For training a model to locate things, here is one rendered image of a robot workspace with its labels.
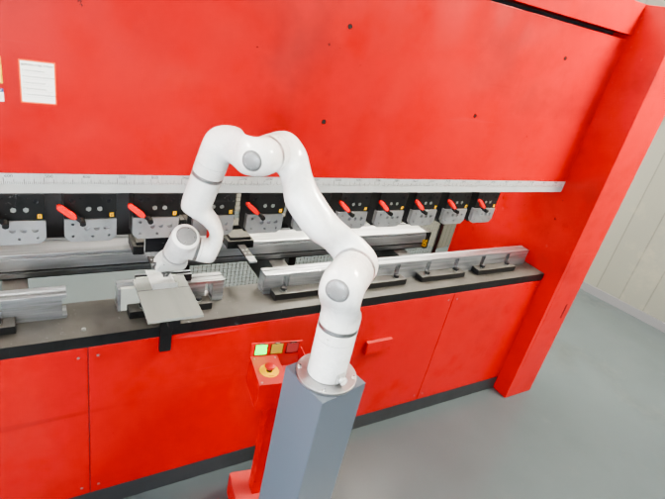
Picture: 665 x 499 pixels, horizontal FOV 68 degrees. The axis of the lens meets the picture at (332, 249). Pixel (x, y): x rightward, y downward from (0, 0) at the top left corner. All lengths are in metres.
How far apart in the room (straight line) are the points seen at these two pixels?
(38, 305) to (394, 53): 1.51
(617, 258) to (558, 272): 2.36
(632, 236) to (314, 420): 4.24
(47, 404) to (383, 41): 1.72
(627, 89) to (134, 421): 2.69
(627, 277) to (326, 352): 4.27
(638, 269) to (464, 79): 3.52
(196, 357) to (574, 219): 2.09
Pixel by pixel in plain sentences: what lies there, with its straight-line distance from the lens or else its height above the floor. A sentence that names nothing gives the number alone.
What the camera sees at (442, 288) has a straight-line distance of 2.55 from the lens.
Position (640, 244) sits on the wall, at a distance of 5.34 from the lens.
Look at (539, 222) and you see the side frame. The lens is 3.15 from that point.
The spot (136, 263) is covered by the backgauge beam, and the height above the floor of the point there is 0.91.
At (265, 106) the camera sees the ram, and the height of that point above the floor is 1.66.
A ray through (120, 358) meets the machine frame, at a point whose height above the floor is 0.76.
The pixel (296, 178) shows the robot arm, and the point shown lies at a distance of 1.34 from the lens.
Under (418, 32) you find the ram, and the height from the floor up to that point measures 1.98.
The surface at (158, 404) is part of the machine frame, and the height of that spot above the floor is 0.50.
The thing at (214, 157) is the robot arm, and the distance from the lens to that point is 1.41.
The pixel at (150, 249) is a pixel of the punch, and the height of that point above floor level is 1.11.
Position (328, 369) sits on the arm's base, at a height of 1.07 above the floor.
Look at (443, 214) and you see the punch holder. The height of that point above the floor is 1.23.
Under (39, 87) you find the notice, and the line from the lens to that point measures 1.62.
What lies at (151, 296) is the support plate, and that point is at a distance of 1.82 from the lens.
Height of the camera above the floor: 2.01
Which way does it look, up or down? 26 degrees down
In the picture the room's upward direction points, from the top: 13 degrees clockwise
